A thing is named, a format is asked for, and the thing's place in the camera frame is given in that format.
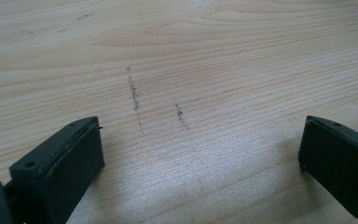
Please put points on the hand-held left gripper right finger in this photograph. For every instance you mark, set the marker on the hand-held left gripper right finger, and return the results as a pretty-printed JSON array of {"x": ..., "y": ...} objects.
[{"x": 341, "y": 161}]

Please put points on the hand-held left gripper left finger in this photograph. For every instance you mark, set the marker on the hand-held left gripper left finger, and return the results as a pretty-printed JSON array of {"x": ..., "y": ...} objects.
[{"x": 59, "y": 168}]

